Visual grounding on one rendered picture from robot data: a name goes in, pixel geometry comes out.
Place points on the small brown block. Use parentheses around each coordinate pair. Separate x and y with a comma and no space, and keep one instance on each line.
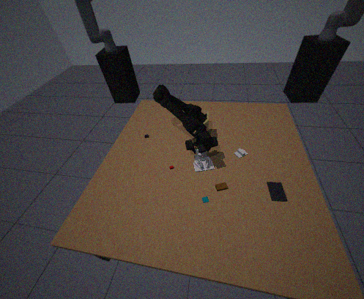
(221,186)

